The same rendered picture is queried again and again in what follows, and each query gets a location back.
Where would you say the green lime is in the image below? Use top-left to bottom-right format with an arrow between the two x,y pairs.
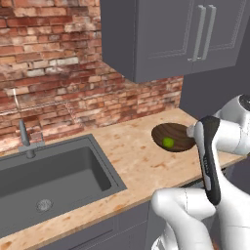
162,137 -> 175,148

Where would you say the dark wooden bowl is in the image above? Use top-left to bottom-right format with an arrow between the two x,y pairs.
150,122 -> 196,153

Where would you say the grey kitchen sink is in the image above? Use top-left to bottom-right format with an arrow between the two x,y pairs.
0,133 -> 128,239

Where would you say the grey sink tap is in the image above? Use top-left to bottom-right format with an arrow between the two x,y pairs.
18,119 -> 46,159

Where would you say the grey base cupboard front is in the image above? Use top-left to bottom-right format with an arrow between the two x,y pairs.
37,200 -> 151,250

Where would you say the grey wall cupboard body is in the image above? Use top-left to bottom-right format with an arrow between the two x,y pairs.
99,0 -> 138,84

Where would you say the grey wall cupboard door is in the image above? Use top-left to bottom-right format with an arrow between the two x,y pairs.
190,0 -> 248,74
134,0 -> 198,84

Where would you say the grey cupboard door handle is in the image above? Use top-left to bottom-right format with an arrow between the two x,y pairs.
187,4 -> 207,63
196,4 -> 217,62

